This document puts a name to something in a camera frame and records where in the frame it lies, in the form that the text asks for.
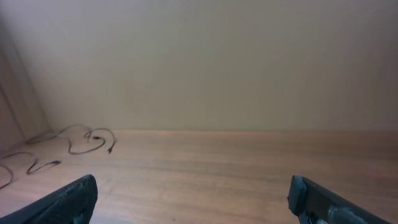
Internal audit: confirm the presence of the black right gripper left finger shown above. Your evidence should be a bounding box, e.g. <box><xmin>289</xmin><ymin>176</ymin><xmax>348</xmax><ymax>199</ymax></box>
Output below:
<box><xmin>1</xmin><ymin>174</ymin><xmax>98</xmax><ymax>224</ymax></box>

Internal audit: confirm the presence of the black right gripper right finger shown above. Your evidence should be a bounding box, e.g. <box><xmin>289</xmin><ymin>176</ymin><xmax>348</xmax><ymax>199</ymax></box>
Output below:
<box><xmin>287</xmin><ymin>175</ymin><xmax>389</xmax><ymax>224</ymax></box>

